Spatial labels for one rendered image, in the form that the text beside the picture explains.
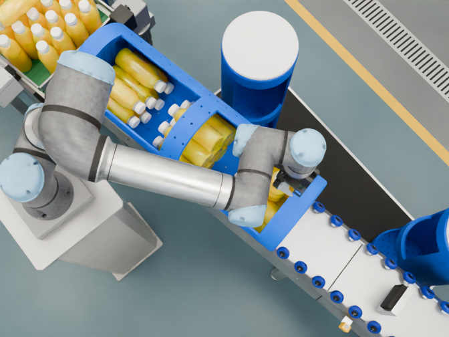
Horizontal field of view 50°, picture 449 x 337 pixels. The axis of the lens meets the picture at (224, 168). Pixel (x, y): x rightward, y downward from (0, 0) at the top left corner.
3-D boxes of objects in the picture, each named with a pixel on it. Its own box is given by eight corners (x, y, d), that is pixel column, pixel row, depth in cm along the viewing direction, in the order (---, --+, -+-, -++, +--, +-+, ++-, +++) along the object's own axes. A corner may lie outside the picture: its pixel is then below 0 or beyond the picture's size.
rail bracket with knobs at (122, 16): (123, 43, 191) (118, 29, 181) (110, 33, 192) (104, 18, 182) (140, 26, 193) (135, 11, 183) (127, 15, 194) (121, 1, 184)
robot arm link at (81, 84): (9, 157, 135) (45, 104, 88) (25, 108, 139) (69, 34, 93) (51, 170, 140) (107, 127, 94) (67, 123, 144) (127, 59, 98)
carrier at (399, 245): (426, 236, 247) (371, 225, 248) (533, 203, 162) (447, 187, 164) (421, 293, 240) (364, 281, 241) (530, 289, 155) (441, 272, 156)
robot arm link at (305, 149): (290, 122, 102) (331, 130, 101) (284, 138, 112) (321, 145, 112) (284, 157, 100) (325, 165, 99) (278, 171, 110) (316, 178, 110)
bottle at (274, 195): (282, 178, 154) (290, 164, 137) (287, 199, 152) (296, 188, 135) (261, 183, 153) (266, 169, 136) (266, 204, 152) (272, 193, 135)
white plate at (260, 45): (206, 37, 177) (206, 39, 178) (253, 93, 171) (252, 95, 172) (266, -3, 181) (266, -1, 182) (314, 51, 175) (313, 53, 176)
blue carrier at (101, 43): (265, 259, 163) (281, 243, 136) (77, 103, 177) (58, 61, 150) (314, 197, 172) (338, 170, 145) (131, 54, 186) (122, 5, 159)
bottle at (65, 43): (73, 69, 188) (58, 45, 171) (59, 59, 189) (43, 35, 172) (84, 55, 189) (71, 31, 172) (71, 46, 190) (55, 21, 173)
